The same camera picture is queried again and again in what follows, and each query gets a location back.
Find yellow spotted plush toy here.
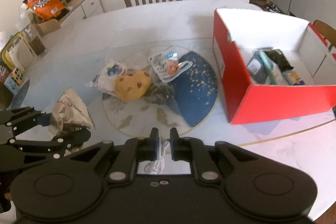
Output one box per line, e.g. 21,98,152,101
115,71,153,102

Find teal silicone tool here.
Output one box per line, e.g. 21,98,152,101
258,50,277,85

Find white blue torn packet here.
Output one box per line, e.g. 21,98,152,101
147,50,193,83

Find white usb cable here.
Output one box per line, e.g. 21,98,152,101
143,134,172,175

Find black foil packet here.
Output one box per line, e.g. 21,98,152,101
265,49,294,72

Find white sideboard cabinet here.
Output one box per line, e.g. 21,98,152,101
39,0,105,33

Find rubik's cube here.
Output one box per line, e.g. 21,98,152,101
5,67,25,93

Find glass jar dark contents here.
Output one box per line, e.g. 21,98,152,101
23,23,47,58

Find orange snack bag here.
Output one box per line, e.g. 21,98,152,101
23,0,68,21

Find blue cracker packet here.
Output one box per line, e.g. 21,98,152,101
282,70,305,86

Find silver foil snack bag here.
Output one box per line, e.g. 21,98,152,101
49,88,95,136

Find crumpled dark plastic wrapper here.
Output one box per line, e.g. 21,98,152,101
143,83,175,105

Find red cardboard box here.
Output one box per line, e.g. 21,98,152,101
213,8,335,124

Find wooden chair right side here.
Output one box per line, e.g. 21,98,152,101
313,20,336,52

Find blueberry snack packet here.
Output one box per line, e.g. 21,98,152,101
86,60,127,96

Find yellow framed container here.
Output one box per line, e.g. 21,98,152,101
1,32,34,72

